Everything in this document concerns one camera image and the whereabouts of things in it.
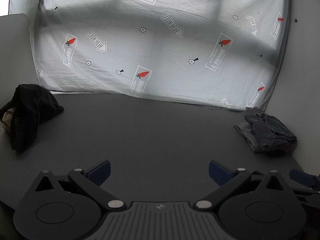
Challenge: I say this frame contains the black garment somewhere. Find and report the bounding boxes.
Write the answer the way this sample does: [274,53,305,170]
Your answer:
[0,84,64,153]

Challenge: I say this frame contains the printed grey backdrop cloth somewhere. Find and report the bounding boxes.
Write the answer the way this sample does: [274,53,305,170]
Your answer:
[9,0,292,112]

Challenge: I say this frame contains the beige garment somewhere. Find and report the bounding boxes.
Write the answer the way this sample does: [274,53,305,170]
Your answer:
[1,108,16,132]

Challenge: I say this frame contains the blue denim jeans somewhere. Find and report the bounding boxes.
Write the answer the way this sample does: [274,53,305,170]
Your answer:
[244,112,298,153]

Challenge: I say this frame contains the light grey garment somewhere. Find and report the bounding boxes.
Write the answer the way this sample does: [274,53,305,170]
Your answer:
[234,120,258,152]

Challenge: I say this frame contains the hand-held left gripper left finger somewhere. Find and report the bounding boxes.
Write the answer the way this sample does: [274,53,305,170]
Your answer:
[34,159,127,210]

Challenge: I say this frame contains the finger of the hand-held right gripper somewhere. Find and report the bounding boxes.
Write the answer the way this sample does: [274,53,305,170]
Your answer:
[289,169,320,188]

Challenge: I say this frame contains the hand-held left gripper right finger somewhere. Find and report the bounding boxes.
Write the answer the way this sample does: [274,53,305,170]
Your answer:
[194,159,292,210]

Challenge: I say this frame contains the grey rounded panel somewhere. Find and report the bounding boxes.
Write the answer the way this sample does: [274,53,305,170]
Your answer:
[0,13,38,105]

